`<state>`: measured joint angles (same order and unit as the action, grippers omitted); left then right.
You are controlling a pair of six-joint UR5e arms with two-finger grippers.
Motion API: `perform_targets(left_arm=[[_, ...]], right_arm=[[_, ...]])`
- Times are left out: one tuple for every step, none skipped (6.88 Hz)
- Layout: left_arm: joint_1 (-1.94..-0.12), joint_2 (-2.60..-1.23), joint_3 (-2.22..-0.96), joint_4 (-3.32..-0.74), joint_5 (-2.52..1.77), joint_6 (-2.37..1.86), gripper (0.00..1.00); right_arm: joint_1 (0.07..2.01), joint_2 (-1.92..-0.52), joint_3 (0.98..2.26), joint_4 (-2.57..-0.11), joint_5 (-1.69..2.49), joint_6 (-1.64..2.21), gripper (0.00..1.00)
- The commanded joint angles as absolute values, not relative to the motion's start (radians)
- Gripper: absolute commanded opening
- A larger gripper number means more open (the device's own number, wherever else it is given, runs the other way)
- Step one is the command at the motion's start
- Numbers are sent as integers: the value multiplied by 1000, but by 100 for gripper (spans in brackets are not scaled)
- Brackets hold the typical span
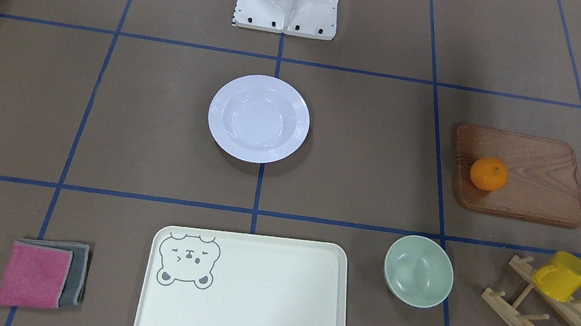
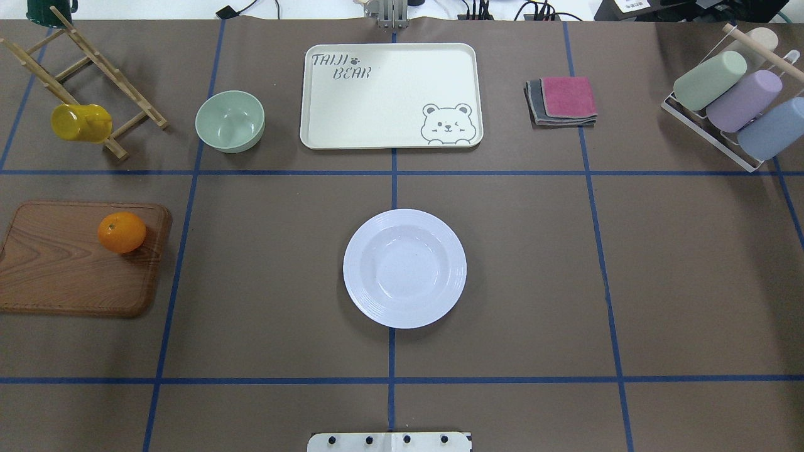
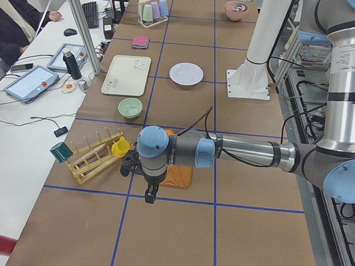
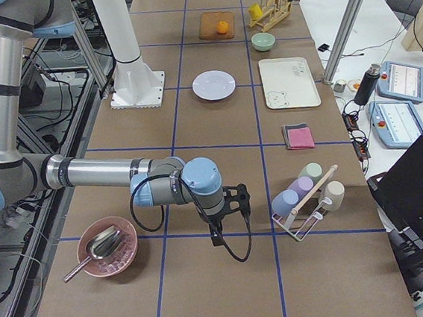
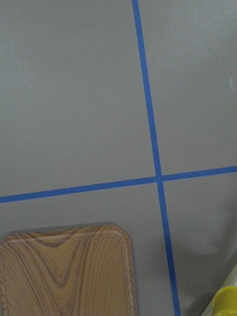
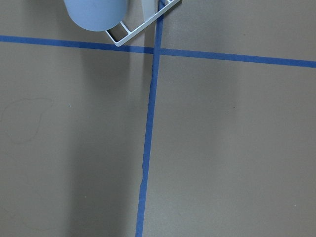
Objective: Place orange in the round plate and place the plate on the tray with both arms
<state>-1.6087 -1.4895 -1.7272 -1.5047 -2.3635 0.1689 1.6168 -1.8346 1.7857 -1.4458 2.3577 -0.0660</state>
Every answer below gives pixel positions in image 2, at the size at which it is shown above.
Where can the white round plate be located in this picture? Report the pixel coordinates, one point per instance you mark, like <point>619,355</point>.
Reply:
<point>405,268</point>

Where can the orange fruit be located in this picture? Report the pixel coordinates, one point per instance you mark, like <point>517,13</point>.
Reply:
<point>121,232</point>

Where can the cream bear serving tray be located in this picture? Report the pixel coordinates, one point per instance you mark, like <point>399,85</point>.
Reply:
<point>391,95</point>

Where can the light green bowl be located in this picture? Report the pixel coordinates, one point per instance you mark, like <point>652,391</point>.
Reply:
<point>231,122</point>

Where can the pink folded cloth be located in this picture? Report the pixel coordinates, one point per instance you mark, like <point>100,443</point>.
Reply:
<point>568,97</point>

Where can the small black device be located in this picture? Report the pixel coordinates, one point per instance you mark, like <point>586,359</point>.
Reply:
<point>226,13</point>

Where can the green tumbler cup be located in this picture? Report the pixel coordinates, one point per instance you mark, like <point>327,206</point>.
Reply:
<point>705,83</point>

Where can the yellow mug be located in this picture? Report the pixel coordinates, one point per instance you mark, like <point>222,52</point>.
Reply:
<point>90,123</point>

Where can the wooden cutting board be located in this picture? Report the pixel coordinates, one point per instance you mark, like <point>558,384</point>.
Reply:
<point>53,262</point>

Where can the purple tumbler cup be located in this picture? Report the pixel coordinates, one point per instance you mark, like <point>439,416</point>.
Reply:
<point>744,101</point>

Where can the blue tumbler cup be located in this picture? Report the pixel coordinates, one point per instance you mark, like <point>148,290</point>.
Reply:
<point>773,132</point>

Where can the wooden dish rack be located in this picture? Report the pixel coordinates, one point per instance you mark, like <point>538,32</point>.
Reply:
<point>92,55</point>

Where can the beige tumbler cup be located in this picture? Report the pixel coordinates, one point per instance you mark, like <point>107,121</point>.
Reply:
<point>764,37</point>

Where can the dark green mug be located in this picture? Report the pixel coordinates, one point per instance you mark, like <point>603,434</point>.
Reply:
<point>51,14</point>

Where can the aluminium frame post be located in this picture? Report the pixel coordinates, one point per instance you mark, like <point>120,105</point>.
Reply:
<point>389,15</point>

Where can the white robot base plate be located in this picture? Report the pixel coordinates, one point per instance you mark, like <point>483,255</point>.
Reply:
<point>392,441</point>

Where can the white wire cup rack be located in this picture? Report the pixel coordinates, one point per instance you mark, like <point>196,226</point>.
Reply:
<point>787,65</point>

